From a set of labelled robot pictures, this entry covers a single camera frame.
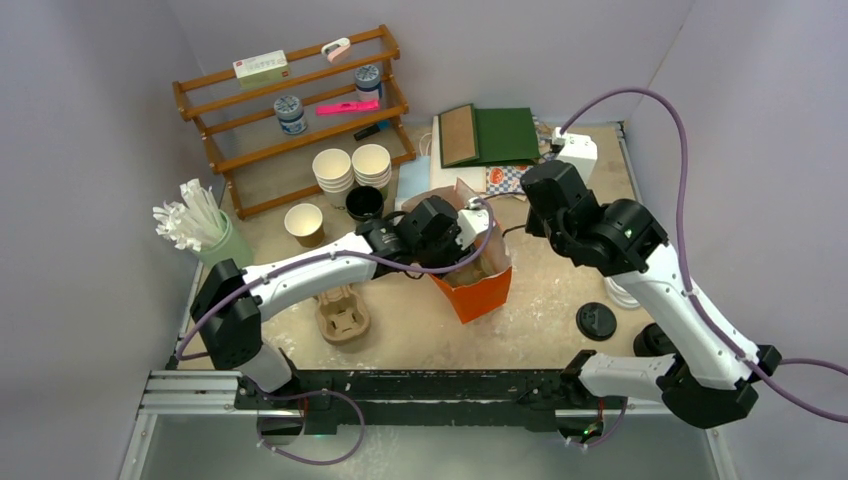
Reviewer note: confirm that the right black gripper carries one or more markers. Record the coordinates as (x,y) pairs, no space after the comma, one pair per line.
(535,224)

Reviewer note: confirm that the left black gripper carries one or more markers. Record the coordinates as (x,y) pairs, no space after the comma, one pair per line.
(456,252)

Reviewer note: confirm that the single pulp cup carrier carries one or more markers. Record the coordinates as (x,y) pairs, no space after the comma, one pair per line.
(480,269)

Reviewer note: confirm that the orange paper bag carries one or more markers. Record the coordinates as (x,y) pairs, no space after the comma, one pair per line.
(474,301)

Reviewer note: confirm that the pulp cup carrier tray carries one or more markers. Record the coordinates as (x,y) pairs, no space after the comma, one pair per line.
(341,315)

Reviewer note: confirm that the brown paper cup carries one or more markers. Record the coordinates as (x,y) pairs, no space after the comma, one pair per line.
(305,223)

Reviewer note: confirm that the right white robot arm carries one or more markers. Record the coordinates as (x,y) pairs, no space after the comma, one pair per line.
(708,380)

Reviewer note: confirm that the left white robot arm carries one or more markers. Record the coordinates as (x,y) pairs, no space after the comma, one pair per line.
(233,302)

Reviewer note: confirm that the blue checkered paper bag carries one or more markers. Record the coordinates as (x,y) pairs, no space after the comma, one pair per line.
(504,179)

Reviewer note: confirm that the black paper cup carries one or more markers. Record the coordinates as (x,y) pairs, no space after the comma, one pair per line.
(364,203)

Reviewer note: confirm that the right white cup stack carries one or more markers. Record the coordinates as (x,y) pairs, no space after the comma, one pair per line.
(372,167)

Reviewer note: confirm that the white cup stack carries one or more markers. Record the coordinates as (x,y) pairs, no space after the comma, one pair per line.
(372,167)
(333,171)

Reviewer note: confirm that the green paper bag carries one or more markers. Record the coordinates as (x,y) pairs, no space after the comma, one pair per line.
(488,137)

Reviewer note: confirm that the white cup lid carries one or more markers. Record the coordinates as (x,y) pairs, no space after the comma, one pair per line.
(620,296)

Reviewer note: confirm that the left white cup stack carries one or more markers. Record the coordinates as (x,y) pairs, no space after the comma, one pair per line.
(333,171)

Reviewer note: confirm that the black blue marker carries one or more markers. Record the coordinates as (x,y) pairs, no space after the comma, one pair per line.
(371,130)

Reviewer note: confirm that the black cup lid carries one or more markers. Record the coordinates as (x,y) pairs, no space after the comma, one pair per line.
(596,321)

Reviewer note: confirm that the pink marker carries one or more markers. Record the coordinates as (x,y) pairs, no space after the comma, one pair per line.
(348,108)

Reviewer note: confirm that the black lid stack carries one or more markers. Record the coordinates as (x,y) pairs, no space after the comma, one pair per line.
(652,341)

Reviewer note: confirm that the blue white jar right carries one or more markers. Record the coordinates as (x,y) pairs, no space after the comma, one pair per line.
(368,83)

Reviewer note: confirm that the blue white jar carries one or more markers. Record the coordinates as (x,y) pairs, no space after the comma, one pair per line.
(290,114)
(368,83)

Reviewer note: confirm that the wooden shelf rack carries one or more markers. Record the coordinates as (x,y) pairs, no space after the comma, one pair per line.
(312,101)

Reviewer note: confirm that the blue white jar left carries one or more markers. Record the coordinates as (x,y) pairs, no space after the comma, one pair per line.
(290,114)

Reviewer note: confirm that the green straw holder cup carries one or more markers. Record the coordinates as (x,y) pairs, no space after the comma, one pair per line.
(232,245)

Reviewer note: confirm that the white pink clip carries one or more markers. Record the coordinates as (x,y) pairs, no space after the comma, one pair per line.
(337,51)

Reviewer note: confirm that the white green box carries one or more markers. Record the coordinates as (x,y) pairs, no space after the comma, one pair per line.
(261,70)

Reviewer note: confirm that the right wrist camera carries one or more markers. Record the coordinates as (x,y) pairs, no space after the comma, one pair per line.
(576,149)

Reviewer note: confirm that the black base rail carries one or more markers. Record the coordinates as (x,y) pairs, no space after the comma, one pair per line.
(534,399)

